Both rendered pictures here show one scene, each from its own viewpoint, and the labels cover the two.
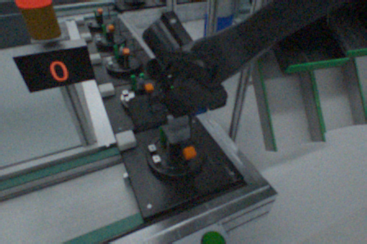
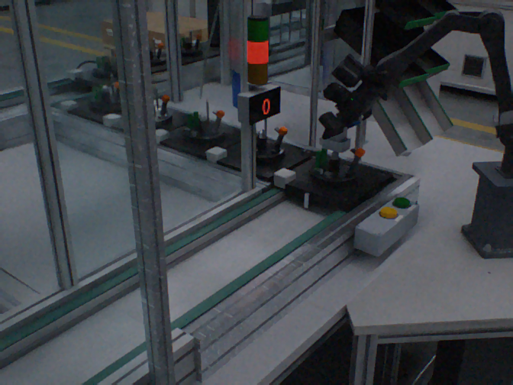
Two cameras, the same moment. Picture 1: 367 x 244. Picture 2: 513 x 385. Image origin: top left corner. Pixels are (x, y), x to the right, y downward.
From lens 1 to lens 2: 1.27 m
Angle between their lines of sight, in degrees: 27
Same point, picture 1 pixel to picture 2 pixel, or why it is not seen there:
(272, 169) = not seen: hidden behind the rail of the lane
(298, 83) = (397, 104)
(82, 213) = (289, 229)
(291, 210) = (429, 202)
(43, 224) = (268, 241)
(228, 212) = (398, 192)
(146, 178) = (326, 190)
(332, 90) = (419, 107)
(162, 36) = (350, 67)
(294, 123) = (406, 133)
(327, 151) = (431, 166)
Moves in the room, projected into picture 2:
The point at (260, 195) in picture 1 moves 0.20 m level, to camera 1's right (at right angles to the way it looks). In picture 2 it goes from (410, 180) to (465, 167)
